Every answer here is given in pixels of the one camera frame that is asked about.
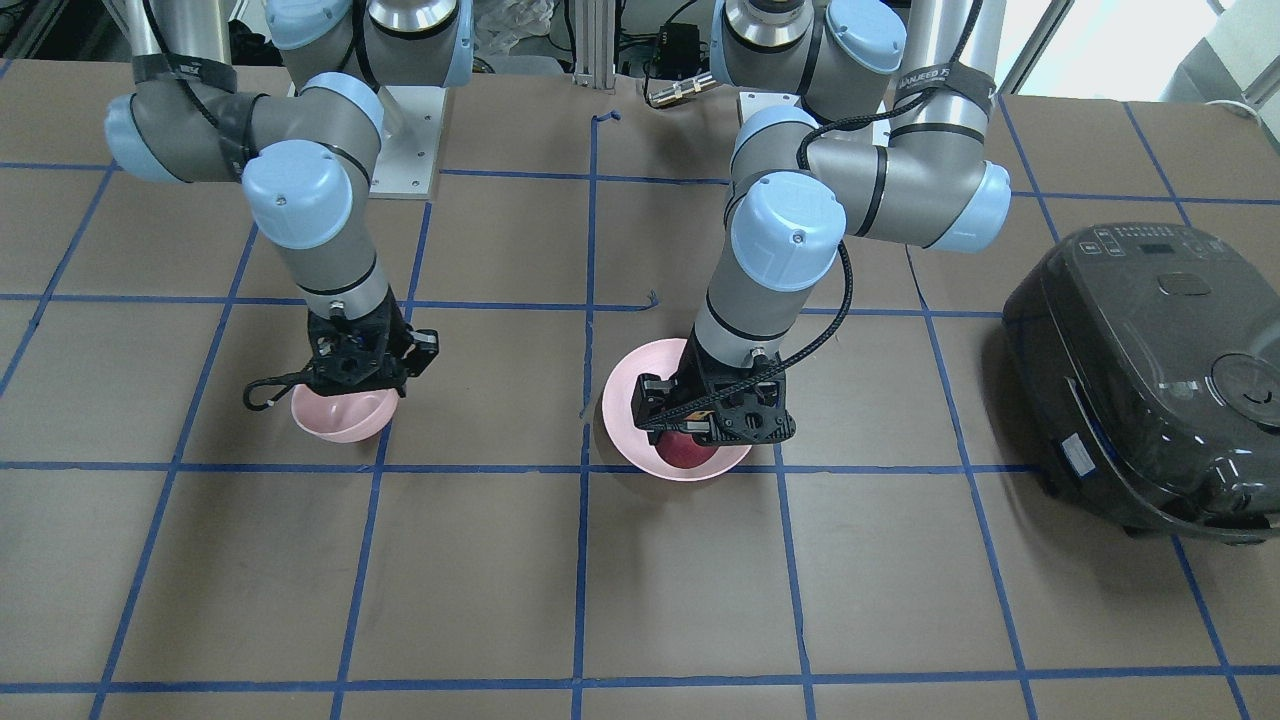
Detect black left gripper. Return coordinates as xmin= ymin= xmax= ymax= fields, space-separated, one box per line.
xmin=632 ymin=345 xmax=797 ymax=447

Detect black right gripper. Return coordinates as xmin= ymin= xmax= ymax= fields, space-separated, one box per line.
xmin=305 ymin=299 xmax=440 ymax=398

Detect red apple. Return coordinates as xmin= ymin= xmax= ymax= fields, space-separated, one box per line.
xmin=655 ymin=430 xmax=718 ymax=470

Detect pink bowl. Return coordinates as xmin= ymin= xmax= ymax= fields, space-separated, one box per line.
xmin=291 ymin=386 xmax=401 ymax=445

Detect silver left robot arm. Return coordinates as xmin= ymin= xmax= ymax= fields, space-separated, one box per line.
xmin=630 ymin=1 xmax=1011 ymax=447

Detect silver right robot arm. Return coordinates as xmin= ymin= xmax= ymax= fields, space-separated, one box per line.
xmin=104 ymin=1 xmax=474 ymax=397

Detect pink plate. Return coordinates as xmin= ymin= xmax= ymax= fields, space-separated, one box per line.
xmin=602 ymin=340 xmax=753 ymax=483

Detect dark grey rice cooker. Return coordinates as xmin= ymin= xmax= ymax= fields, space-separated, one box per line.
xmin=1002 ymin=222 xmax=1279 ymax=544

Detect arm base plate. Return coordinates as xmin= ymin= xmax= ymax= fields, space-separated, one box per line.
xmin=291 ymin=85 xmax=445 ymax=201
xmin=739 ymin=90 xmax=896 ymax=151

